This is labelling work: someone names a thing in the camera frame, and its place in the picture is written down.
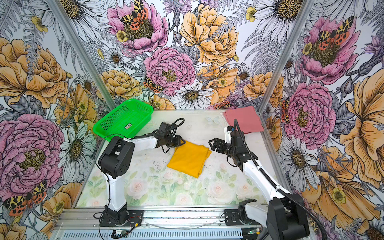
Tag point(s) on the right aluminium corner post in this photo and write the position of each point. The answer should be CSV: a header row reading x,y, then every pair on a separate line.
x,y
291,40

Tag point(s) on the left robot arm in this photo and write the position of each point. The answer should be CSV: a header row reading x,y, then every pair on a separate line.
x,y
116,159

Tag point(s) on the aluminium corner post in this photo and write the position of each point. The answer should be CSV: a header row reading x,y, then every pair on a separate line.
x,y
74,39
291,40

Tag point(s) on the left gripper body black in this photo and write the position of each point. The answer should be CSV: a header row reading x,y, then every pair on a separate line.
x,y
170,141

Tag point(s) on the folded pink t shirt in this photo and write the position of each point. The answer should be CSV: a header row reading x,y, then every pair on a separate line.
x,y
248,119

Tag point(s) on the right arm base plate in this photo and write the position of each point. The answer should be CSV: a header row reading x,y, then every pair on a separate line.
x,y
234,217

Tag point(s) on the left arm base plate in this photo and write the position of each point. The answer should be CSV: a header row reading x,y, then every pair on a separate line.
x,y
123,218

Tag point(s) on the yellow t shirt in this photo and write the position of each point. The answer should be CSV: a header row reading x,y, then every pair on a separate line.
x,y
189,159

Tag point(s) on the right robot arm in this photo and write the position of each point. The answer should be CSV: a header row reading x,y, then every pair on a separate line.
x,y
285,216

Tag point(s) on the left aluminium corner post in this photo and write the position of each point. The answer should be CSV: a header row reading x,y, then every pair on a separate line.
x,y
74,39

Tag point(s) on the green plastic basket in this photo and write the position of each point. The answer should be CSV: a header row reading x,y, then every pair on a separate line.
x,y
124,121

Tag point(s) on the small green circuit board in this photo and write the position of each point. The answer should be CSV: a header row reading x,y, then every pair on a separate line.
x,y
117,234

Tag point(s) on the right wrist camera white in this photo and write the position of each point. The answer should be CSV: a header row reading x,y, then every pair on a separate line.
x,y
228,130

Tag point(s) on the aluminium front rail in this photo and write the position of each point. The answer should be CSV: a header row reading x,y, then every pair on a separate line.
x,y
158,223

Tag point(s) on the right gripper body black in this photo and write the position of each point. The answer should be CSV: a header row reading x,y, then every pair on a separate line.
x,y
230,150

